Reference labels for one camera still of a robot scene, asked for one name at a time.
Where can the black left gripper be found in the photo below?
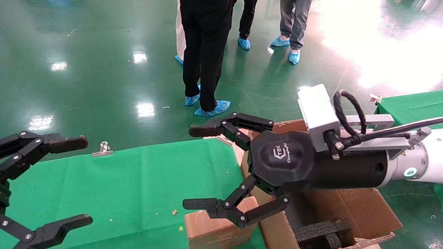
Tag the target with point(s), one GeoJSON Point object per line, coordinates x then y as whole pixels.
{"type": "Point", "coordinates": [3, 195]}

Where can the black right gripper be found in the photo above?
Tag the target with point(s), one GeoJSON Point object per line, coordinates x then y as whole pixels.
{"type": "Point", "coordinates": [287, 162]}

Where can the small taped cardboard box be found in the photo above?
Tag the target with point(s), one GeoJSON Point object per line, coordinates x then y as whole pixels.
{"type": "Point", "coordinates": [207, 231]}

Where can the large open cardboard carton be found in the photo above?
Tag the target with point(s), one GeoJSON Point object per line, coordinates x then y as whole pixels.
{"type": "Point", "coordinates": [363, 211]}

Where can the metal binder clip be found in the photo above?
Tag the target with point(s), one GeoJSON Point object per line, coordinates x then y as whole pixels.
{"type": "Point", "coordinates": [374, 99]}
{"type": "Point", "coordinates": [102, 150]}
{"type": "Point", "coordinates": [225, 140]}

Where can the blue shoe cover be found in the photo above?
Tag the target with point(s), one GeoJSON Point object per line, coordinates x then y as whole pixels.
{"type": "Point", "coordinates": [244, 43]}
{"type": "Point", "coordinates": [280, 42]}
{"type": "Point", "coordinates": [179, 59]}
{"type": "Point", "coordinates": [294, 57]}
{"type": "Point", "coordinates": [191, 99]}
{"type": "Point", "coordinates": [214, 109]}

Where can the green table cloth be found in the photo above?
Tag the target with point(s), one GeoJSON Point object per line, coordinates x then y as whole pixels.
{"type": "Point", "coordinates": [138, 190]}

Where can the person in black trousers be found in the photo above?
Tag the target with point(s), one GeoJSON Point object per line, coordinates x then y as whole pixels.
{"type": "Point", "coordinates": [247, 17]}
{"type": "Point", "coordinates": [204, 52]}

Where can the black foam insert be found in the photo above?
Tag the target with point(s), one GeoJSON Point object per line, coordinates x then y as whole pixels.
{"type": "Point", "coordinates": [318, 231]}

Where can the person in grey jeans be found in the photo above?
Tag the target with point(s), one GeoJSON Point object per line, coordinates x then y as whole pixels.
{"type": "Point", "coordinates": [294, 20]}

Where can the green rounded object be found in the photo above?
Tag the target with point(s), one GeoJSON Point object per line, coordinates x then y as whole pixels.
{"type": "Point", "coordinates": [439, 195]}

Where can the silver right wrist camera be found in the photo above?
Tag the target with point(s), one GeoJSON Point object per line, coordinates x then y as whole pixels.
{"type": "Point", "coordinates": [316, 114]}

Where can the silver camera mounting bracket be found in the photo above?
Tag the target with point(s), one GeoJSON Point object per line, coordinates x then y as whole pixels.
{"type": "Point", "coordinates": [373, 121]}

